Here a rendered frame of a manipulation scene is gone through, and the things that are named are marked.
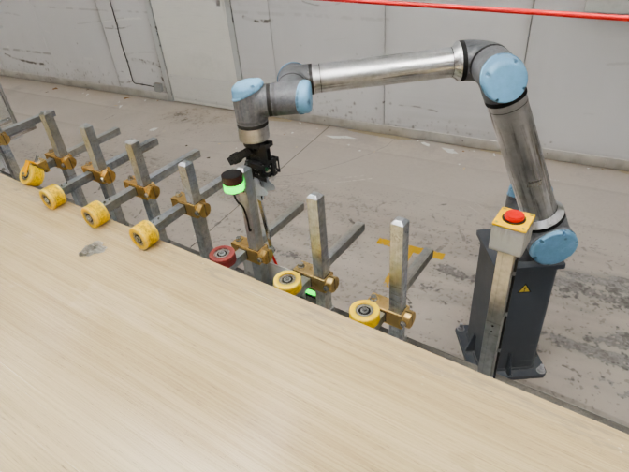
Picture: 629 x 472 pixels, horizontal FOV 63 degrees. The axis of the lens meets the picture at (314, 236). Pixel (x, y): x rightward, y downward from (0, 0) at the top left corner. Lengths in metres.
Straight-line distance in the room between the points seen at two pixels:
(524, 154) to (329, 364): 0.84
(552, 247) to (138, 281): 1.29
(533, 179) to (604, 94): 2.27
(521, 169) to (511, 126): 0.15
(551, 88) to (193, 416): 3.28
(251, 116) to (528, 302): 1.30
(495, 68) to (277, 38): 3.23
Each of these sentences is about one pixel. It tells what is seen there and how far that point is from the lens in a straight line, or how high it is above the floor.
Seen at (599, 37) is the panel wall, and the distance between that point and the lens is 3.81.
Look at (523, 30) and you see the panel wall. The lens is 3.84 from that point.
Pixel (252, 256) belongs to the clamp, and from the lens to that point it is 1.66.
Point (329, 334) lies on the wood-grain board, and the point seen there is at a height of 0.90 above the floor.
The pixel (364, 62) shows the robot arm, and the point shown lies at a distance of 1.59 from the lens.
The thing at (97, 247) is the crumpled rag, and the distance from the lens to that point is 1.78.
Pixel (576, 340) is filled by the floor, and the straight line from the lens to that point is 2.68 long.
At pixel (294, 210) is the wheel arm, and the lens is 1.83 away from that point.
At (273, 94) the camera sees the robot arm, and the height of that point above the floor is 1.35.
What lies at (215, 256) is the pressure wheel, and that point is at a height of 0.91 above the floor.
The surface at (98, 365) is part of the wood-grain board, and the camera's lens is 1.40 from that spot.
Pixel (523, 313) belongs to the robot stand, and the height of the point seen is 0.35.
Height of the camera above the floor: 1.85
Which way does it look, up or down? 36 degrees down
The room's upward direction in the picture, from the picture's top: 5 degrees counter-clockwise
